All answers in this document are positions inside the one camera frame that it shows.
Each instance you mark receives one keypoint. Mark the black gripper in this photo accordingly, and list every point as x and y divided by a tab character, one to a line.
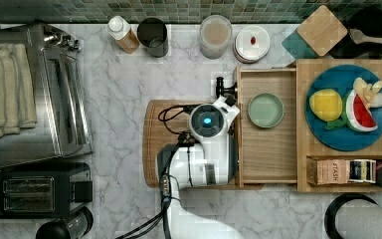
229	93

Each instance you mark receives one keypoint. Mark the wooden drawer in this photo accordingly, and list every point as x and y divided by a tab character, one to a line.
266	155

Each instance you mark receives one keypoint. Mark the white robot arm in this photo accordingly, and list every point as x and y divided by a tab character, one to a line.
205	155

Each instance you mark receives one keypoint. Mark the green ceramic bowl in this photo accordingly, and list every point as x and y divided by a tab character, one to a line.
266	110

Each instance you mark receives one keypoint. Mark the white plate with red item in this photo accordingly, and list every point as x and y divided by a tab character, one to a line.
251	44

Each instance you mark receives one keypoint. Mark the clear jar of snacks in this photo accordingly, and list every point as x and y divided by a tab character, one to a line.
215	36

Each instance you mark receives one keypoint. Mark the wooden cutting board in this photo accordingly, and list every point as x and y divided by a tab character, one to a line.
156	136

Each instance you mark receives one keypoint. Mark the teal container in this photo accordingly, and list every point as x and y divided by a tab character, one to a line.
298	47

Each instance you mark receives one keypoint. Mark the wooden cabinet top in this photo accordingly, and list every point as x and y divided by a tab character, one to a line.
314	140

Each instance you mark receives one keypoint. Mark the dark metal cup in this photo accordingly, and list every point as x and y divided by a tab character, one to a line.
152	34

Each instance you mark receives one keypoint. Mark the square wooden lid board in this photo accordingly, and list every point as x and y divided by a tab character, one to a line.
322	30

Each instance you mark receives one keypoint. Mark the blue round plate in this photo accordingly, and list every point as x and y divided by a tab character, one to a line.
337	134

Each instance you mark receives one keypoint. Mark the white capped bottle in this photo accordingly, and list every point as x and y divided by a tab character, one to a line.
124	36

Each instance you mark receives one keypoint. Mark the red plush watermelon slice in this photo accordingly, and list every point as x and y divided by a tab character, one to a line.
357	116

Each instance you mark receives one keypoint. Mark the plush peeled banana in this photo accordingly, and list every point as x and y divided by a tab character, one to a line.
370	94

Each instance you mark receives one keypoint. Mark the wooden spoon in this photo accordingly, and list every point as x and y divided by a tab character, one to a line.
358	37

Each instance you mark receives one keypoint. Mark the black round pan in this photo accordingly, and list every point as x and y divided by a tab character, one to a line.
369	21

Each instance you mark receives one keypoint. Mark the wooden tea box tray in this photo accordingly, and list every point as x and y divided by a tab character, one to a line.
340	170

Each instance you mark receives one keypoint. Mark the silver toaster oven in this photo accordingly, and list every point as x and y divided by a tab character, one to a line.
62	129

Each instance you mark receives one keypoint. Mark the black coffee grinder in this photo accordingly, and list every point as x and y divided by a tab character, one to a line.
74	226

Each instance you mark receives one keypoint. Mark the black silver toaster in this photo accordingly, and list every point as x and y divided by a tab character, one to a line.
45	190

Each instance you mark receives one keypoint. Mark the folded beige towel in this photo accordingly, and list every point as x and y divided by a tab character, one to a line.
17	104

